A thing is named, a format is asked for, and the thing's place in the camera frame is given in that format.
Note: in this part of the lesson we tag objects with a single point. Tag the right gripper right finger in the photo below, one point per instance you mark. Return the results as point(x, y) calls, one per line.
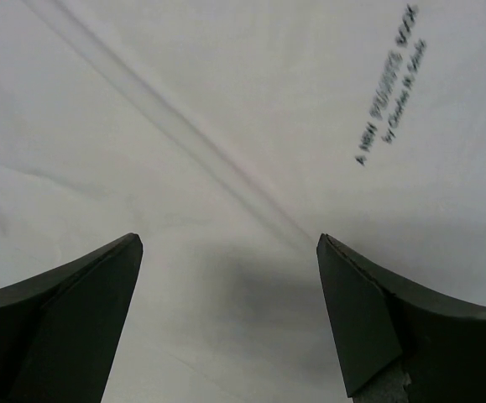
point(397, 340)

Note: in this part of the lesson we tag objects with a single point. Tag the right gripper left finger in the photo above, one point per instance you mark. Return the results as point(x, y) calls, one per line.
point(59, 331)

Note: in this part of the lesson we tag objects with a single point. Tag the green and white t shirt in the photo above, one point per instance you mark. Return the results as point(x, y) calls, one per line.
point(229, 135)

